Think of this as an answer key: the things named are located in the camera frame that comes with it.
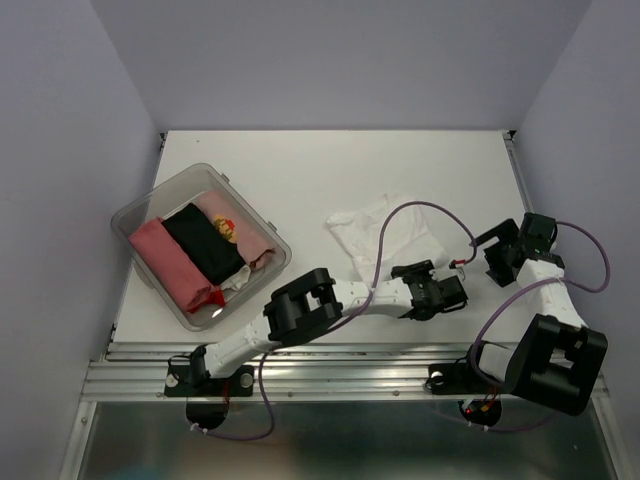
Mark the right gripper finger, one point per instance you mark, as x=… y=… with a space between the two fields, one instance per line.
x=505 y=232
x=502 y=261

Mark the white printed t-shirt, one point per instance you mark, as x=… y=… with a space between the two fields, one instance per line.
x=401 y=239

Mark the clear plastic storage bin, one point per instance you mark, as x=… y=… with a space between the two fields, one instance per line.
x=173 y=195

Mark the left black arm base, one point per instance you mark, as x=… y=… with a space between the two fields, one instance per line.
x=187 y=377

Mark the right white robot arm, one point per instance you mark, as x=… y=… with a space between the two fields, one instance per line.
x=558 y=359

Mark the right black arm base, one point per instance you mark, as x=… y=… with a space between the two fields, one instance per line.
x=472 y=374

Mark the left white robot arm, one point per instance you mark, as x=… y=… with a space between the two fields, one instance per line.
x=312 y=305

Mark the rolled pink printed t-shirt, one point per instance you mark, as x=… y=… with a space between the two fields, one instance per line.
x=235 y=226

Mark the rolled white t-shirt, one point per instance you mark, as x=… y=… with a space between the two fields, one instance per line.
x=238 y=280

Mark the rolled black t-shirt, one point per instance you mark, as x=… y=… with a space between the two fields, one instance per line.
x=215 y=257

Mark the rolled red t-shirt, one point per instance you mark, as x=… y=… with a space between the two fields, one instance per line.
x=182 y=280

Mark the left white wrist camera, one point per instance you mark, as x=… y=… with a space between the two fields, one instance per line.
x=458 y=267

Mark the aluminium mounting rail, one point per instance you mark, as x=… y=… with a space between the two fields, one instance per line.
x=316 y=373

